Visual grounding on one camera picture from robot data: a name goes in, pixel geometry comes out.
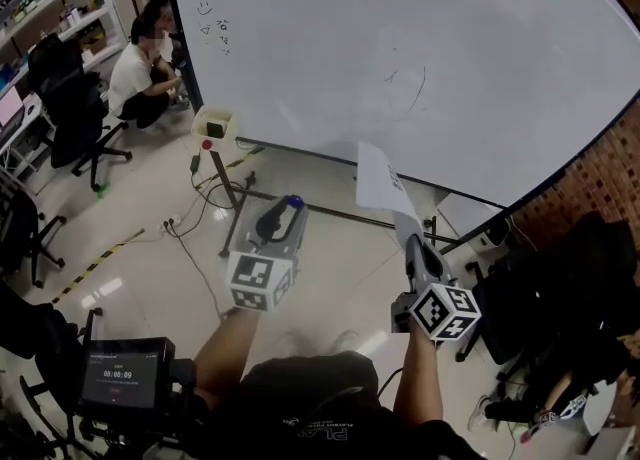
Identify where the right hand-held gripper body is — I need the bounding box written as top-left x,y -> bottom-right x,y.
391,231 -> 484,344

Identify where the white box device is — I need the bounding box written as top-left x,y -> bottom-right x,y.
469,217 -> 513,255

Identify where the white storage shelf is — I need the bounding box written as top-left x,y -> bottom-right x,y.
0,0 -> 129,95

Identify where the white desk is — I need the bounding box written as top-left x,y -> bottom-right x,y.
0,92 -> 57,185

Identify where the black floor cable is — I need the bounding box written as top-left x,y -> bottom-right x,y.
164,167 -> 251,319

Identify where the white marker tray box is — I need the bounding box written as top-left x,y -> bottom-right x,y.
192,104 -> 240,154

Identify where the black mesh office chair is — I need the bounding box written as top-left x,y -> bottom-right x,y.
27,33 -> 134,194

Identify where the white paper sheet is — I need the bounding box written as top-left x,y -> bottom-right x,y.
355,141 -> 426,250

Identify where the person's right forearm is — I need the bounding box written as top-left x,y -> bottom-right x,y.
392,332 -> 446,428

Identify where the yellow black floor tape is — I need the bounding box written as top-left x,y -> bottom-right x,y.
52,227 -> 147,305

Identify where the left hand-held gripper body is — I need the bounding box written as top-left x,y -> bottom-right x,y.
225,195 -> 310,313

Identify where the open laptop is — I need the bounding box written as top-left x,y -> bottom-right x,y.
0,86 -> 27,142

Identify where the white flat panel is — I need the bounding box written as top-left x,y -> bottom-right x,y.
434,190 -> 502,240

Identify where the person's left forearm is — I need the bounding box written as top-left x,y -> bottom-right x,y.
193,307 -> 262,410

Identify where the black tablet mount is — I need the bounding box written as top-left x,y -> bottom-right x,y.
169,357 -> 202,400

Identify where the large white whiteboard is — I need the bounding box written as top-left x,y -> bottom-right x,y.
167,0 -> 640,210

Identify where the black tablet screen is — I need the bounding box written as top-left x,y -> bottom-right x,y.
78,337 -> 177,410

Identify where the person's black clothing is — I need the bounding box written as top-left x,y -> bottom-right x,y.
164,352 -> 489,460

